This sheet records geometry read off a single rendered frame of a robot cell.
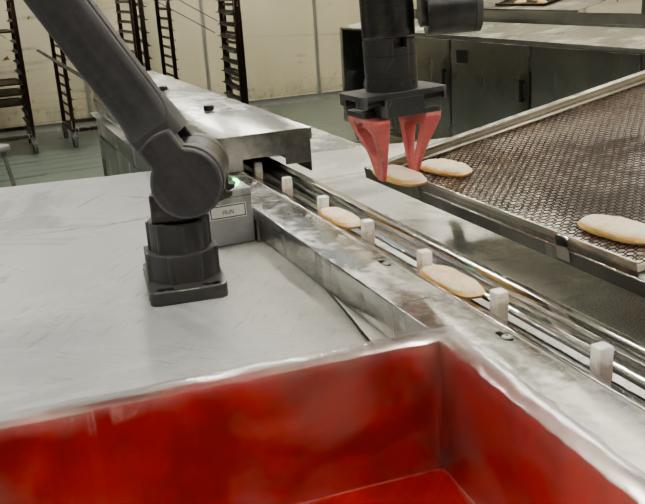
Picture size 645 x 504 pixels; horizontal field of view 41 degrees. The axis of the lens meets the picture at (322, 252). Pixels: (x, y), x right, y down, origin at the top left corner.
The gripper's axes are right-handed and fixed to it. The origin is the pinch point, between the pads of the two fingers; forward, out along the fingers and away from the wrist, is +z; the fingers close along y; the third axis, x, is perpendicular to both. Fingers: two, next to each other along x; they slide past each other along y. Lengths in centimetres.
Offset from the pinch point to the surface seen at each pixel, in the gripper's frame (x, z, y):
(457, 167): 9.9, 3.7, 13.6
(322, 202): 19.3, 7.4, -1.9
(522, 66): 264, 30, 202
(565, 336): -29.7, 9.3, -0.2
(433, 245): -4.6, 8.0, 1.5
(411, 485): -39.6, 11.3, -20.5
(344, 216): 12.4, 7.8, -1.7
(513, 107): 271, 50, 201
